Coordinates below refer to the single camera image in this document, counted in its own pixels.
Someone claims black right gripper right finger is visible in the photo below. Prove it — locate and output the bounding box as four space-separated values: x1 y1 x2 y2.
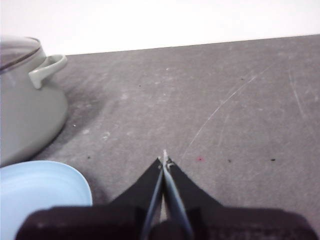
162 149 320 240

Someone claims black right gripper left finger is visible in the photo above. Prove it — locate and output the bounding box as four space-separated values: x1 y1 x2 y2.
16 156 164 240

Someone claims glass lid with green knob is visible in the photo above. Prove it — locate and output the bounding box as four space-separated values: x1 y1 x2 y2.
0 37 41 73

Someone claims blue round plate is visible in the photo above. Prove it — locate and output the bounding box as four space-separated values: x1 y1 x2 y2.
0 160 93 240

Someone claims pale green electric steamer pot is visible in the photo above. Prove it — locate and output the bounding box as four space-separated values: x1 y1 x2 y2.
0 46 69 168

